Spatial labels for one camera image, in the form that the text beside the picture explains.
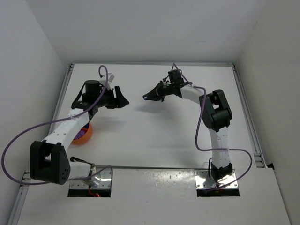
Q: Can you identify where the orange divided round container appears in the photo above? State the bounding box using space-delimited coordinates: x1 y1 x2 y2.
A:
71 123 93 145

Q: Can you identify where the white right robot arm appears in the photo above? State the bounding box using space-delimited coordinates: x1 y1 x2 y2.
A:
143 69 233 182

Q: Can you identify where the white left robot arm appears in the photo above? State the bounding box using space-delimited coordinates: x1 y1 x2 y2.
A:
30 80 129 185

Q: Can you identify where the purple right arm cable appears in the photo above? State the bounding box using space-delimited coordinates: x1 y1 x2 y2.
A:
172 62 254 189

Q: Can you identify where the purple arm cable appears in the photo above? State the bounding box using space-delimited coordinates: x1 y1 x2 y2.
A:
172 62 254 189
1 65 113 186

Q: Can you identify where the aluminium frame rail left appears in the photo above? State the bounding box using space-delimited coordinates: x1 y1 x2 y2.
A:
7 63 74 225

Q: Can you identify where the aluminium frame rail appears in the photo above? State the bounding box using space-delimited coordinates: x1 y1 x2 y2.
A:
7 63 74 225
232 64 267 168

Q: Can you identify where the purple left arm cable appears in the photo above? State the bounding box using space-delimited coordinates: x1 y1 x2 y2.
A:
1 65 113 186

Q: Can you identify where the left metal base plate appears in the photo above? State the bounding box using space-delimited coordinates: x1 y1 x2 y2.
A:
69 165 113 191

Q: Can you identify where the metal base plate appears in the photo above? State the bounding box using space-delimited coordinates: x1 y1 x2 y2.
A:
194 169 239 189
69 165 113 191

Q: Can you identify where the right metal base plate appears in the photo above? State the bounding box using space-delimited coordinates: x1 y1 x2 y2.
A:
194 169 239 189

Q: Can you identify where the aluminium frame rail right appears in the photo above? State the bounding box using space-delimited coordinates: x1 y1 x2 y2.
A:
232 64 267 168

